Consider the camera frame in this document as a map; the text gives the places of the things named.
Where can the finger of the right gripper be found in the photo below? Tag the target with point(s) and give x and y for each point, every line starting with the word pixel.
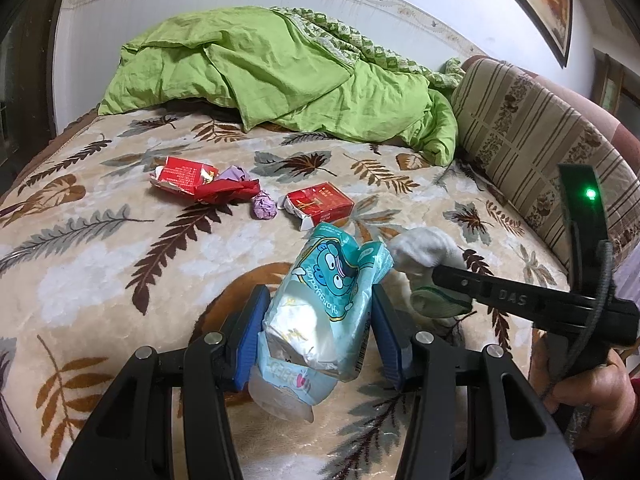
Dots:
pixel 504 295

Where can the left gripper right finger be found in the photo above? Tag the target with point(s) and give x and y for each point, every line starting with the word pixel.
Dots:
pixel 474 414

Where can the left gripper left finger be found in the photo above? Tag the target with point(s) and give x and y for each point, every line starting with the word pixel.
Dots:
pixel 128 434

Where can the teal tissue pack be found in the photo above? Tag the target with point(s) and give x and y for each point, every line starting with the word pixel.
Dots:
pixel 315 330

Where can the white sock green cuff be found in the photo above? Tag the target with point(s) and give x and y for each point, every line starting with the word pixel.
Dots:
pixel 416 253

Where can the red cigarette pack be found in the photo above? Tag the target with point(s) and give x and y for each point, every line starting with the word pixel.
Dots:
pixel 318 203

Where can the red purple wrapper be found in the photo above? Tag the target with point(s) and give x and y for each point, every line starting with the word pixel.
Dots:
pixel 232 185

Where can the torn red paper box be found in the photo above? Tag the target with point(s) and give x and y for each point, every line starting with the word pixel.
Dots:
pixel 182 176

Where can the person right hand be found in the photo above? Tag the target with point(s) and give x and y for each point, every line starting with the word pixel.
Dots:
pixel 611 393

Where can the striped floral headboard cushion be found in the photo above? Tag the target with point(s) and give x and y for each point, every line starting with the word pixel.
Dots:
pixel 518 127

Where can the leaf pattern fleece blanket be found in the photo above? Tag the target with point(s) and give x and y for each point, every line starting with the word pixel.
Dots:
pixel 96 262

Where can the green quilt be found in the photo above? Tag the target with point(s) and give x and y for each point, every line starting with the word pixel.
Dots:
pixel 299 69

